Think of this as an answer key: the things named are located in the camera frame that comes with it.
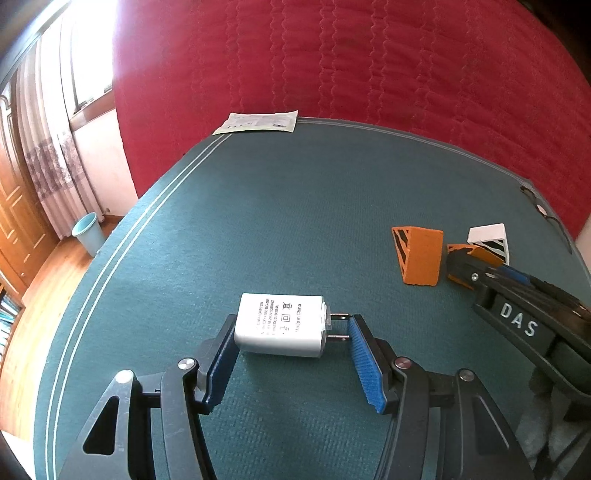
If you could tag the bookshelf with books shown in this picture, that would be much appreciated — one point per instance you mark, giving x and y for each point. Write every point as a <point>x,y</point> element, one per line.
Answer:
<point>7,318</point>

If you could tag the red quilted blanket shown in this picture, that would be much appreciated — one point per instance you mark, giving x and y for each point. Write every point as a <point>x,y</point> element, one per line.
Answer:
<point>369,69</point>

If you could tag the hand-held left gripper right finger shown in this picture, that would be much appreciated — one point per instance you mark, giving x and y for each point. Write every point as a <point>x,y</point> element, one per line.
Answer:
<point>364,364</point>

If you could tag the paper leaflet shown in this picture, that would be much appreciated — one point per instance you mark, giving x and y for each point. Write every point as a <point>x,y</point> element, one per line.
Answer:
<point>258,122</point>

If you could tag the light blue waste bin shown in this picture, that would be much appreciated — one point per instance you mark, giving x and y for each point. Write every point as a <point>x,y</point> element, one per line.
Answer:
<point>87,233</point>

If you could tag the green table mat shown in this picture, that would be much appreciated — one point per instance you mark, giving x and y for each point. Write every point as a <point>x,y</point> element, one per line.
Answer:
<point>277,217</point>

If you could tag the window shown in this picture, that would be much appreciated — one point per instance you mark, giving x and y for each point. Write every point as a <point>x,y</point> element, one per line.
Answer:
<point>94,69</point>

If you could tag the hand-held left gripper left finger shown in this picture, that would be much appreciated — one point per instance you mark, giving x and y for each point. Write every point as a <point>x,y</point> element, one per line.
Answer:
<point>221,364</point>

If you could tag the white charger adapter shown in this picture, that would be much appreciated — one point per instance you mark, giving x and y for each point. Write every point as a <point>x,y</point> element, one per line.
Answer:
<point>277,327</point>

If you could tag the orange striped wedge block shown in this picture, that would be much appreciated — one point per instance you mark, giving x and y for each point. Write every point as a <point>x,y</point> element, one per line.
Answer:
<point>459,280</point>
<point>422,258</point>

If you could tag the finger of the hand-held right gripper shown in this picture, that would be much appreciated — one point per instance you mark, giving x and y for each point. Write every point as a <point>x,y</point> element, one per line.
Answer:
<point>466,265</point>
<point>517,277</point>

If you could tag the wooden door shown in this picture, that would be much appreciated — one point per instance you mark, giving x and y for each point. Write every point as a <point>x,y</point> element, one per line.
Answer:
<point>18,203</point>

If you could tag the white striped wedge block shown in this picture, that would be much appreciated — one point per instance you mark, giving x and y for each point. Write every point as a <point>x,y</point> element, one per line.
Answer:
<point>485,232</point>

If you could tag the patterned curtain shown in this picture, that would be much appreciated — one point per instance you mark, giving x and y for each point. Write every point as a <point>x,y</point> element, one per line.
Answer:
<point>51,147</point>

